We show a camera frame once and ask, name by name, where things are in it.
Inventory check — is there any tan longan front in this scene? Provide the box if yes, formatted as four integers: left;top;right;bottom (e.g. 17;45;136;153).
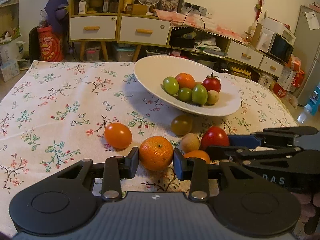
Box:
207;90;220;105

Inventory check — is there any yellow white drawer cabinet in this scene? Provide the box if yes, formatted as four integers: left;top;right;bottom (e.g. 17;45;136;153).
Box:
69;0;171;61

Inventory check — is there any pink cloth on console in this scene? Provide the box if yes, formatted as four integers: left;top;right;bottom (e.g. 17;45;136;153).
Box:
153;9;246;44

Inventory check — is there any small dark green tomato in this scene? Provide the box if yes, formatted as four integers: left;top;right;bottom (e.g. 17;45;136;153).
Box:
178;87;192;102

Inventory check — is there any person's right hand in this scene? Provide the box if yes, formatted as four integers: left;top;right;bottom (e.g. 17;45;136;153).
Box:
292;193;319;239

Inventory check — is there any grey refrigerator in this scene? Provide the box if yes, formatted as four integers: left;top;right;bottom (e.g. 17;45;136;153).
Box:
293;6;320;106

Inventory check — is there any floral tablecloth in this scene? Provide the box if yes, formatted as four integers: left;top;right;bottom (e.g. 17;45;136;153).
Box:
1;61;297;236

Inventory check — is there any white microwave oven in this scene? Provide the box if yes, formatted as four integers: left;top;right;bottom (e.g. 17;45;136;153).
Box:
256;17;296;63

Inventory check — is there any low white drawer console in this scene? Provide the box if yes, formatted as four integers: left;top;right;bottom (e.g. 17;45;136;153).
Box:
170;27;286;78

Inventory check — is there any white fluted fruit plate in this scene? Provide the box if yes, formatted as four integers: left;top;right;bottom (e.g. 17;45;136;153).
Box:
134;56;241;116

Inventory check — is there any orange red printed bag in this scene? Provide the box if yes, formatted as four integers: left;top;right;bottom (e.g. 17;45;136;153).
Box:
37;25;64;62

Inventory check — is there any bright green oval tomato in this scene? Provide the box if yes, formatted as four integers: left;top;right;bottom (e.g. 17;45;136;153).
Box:
163;76;180;95

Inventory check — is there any white tissue box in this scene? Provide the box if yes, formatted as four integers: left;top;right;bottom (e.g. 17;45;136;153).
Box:
1;60;20;82

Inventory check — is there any tan longan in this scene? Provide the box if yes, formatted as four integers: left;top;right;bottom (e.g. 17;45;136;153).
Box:
207;90;220;105
180;133;200;153

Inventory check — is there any brownish olive tomato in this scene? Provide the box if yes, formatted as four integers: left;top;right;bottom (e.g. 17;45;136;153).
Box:
171;115;193;136

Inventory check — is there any red tomato with stem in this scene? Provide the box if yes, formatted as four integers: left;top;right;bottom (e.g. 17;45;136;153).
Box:
202;73;221;93

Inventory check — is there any large front orange mandarin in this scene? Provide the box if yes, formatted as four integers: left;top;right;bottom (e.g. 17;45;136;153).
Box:
175;73;196;90

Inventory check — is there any purple plush toy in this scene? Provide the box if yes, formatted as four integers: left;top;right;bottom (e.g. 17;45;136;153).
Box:
44;0;69;34

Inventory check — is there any orange tomato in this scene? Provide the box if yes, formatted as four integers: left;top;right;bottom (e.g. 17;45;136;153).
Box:
184;150;210;164
104;123;132;150

